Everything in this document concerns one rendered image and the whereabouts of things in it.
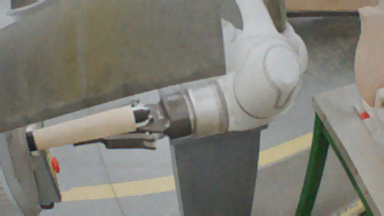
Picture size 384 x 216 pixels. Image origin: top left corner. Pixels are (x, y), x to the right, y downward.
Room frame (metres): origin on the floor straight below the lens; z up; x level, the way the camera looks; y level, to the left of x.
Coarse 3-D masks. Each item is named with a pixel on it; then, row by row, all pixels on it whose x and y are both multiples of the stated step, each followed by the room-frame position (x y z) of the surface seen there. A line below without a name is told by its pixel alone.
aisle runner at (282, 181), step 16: (288, 160) 1.89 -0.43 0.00; (304, 160) 1.86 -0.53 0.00; (336, 160) 1.80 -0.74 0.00; (272, 176) 1.80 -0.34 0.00; (288, 176) 1.77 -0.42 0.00; (304, 176) 1.74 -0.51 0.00; (336, 176) 1.67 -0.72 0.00; (256, 192) 1.71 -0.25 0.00; (272, 192) 1.68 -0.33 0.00; (288, 192) 1.65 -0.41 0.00; (320, 192) 1.58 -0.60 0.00; (336, 192) 1.54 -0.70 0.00; (352, 192) 1.50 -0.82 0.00; (256, 208) 1.59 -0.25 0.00; (272, 208) 1.56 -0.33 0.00; (288, 208) 1.53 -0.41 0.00; (320, 208) 1.45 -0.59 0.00; (336, 208) 1.41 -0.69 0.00
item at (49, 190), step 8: (40, 152) 0.74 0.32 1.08; (48, 152) 0.84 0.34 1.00; (40, 160) 0.74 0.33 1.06; (48, 160) 0.78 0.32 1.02; (40, 168) 0.73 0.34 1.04; (48, 168) 0.75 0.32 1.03; (40, 176) 0.73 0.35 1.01; (48, 176) 0.74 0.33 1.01; (40, 184) 0.73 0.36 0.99; (48, 184) 0.73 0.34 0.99; (56, 184) 0.76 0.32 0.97; (40, 192) 0.73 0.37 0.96; (48, 192) 0.73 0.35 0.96; (56, 192) 0.74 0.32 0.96; (40, 200) 0.72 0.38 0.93; (48, 200) 0.73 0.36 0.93; (56, 200) 0.74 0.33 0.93; (48, 208) 0.75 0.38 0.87
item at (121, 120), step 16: (112, 112) 0.60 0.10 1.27; (128, 112) 0.60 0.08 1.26; (48, 128) 0.57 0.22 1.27; (64, 128) 0.57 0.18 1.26; (80, 128) 0.57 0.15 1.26; (96, 128) 0.58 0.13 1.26; (112, 128) 0.58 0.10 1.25; (128, 128) 0.59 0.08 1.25; (48, 144) 0.55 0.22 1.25; (64, 144) 0.56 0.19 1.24
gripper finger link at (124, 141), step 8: (112, 136) 0.79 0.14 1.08; (120, 136) 0.79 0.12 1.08; (128, 136) 0.78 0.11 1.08; (136, 136) 0.78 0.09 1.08; (144, 136) 0.78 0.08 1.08; (152, 136) 0.78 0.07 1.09; (112, 144) 0.78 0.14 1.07; (120, 144) 0.78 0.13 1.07; (128, 144) 0.78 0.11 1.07; (136, 144) 0.78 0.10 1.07
